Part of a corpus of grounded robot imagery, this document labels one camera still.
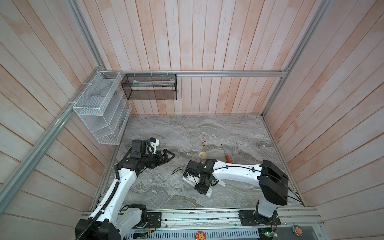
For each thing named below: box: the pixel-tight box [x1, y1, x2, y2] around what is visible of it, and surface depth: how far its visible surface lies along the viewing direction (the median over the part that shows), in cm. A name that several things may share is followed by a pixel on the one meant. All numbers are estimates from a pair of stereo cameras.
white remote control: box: [205, 187, 213, 198], surface depth 79 cm
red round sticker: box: [195, 230, 207, 240], surface depth 70 cm
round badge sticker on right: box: [292, 224, 304, 237], surface depth 71 cm
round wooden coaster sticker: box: [199, 151, 208, 160], surface depth 100 cm
